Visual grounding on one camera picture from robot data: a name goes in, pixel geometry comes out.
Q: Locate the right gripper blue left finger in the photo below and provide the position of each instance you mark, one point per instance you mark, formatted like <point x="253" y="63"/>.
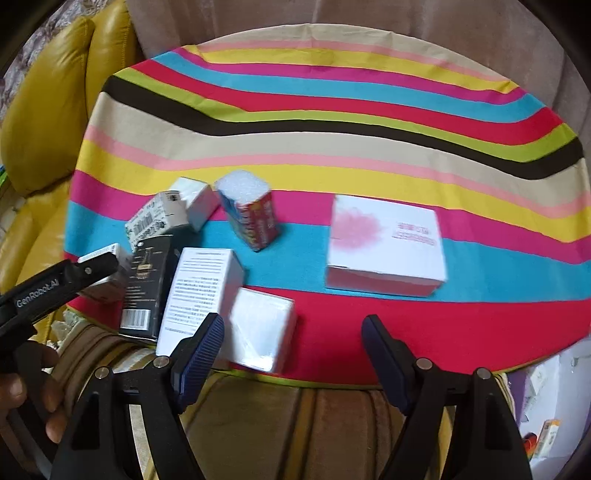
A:
<point x="193" y="358"/>

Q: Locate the rainbow striped tablecloth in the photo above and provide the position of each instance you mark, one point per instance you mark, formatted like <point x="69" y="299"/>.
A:
<point x="320" y="110"/>

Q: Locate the small white box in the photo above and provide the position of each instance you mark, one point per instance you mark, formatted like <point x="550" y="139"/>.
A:
<point x="200" y="200"/>

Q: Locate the white text-covered box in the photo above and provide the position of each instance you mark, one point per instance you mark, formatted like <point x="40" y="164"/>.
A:
<point x="206" y="281"/>

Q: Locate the person left hand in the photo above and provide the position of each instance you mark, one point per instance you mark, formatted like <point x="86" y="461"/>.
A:
<point x="25" y="446"/>

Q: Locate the white plain box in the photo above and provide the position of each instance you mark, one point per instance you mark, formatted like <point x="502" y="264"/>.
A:
<point x="259" y="331"/>

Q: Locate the orange white medicine box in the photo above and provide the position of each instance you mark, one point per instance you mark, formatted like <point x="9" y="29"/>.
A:
<point x="546" y="439"/>

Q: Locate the white barcode box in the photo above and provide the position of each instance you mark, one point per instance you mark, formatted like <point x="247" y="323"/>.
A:
<point x="162" y="212"/>

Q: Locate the red blue foam-topped box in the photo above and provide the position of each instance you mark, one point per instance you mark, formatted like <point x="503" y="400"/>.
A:
<point x="247" y="202"/>

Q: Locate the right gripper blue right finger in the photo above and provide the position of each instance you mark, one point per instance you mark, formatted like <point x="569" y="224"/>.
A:
<point x="392" y="361"/>

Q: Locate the purple white cardboard box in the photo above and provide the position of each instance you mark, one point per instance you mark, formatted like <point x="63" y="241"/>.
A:
<point x="555" y="388"/>

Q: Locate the yellow leather sofa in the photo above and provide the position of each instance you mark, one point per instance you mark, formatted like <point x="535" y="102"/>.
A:
<point x="42" y="132"/>

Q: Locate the white box pink blot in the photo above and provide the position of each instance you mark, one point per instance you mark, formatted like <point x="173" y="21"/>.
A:
<point x="383" y="247"/>

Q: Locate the black trimmer box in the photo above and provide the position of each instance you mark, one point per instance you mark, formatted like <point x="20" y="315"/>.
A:
<point x="153" y="265"/>

